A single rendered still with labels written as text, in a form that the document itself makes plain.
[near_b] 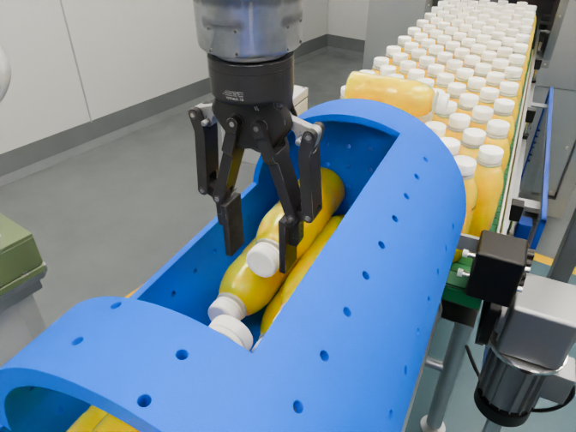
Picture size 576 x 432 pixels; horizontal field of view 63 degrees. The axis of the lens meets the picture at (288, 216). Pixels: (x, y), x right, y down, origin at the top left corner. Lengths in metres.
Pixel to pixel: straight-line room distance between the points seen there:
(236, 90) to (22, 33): 2.90
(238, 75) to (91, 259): 2.10
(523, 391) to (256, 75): 0.84
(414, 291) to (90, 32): 3.20
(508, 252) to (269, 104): 0.49
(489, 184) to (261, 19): 0.58
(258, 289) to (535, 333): 0.54
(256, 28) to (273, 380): 0.25
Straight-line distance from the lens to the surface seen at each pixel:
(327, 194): 0.62
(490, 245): 0.78
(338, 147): 0.65
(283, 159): 0.45
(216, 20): 0.39
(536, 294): 0.95
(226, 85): 0.41
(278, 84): 0.41
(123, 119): 3.70
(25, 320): 0.82
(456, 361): 1.45
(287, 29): 0.40
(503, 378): 1.05
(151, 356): 0.28
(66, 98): 3.44
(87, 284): 2.31
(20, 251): 0.73
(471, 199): 0.82
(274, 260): 0.53
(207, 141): 0.49
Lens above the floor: 1.45
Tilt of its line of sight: 35 degrees down
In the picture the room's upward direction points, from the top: straight up
